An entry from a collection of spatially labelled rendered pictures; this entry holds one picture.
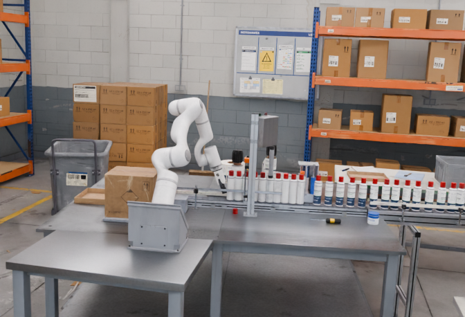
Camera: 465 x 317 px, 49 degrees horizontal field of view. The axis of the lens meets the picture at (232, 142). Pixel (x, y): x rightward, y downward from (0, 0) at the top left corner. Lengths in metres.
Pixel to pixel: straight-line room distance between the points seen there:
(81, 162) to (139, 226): 2.83
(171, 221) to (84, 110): 4.46
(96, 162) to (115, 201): 2.26
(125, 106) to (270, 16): 2.57
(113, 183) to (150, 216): 0.54
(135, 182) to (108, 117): 3.81
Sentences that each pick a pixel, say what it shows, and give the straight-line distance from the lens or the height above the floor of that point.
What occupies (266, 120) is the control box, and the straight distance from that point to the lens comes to 3.27.
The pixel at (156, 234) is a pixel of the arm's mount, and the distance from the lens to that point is 2.76.
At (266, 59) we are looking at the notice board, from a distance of 7.70.
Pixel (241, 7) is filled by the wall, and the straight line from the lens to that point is 7.92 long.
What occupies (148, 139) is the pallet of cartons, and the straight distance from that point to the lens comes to 6.81.
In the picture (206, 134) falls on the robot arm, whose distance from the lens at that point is 3.38.
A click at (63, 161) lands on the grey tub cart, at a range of 5.56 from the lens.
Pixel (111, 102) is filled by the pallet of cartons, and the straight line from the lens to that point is 6.89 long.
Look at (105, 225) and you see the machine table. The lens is 3.18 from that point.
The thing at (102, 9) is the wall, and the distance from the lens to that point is 8.59.
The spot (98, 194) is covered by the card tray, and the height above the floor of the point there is 0.83.
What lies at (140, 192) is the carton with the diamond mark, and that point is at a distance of 3.17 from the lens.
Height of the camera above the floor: 1.87
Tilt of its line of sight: 10 degrees down
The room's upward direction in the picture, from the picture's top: 2 degrees clockwise
